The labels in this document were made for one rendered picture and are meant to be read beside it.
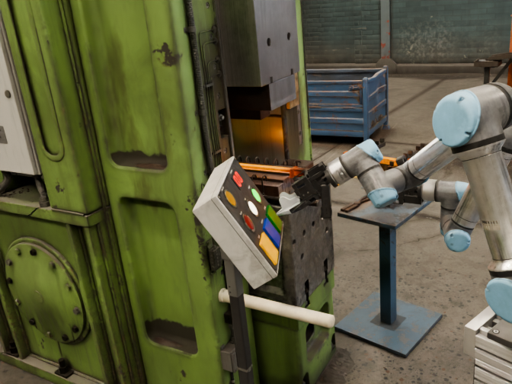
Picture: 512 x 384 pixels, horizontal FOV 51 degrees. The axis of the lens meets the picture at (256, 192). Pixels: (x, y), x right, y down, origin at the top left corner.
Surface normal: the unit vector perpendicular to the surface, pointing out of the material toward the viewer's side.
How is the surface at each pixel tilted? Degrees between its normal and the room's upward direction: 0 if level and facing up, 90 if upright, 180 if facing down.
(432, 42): 92
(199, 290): 90
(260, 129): 90
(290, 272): 90
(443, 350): 0
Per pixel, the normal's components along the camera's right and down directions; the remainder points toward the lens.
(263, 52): 0.86, 0.11
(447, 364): -0.10, -0.93
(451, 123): -0.87, 0.14
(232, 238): -0.10, 0.37
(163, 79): -0.51, 0.34
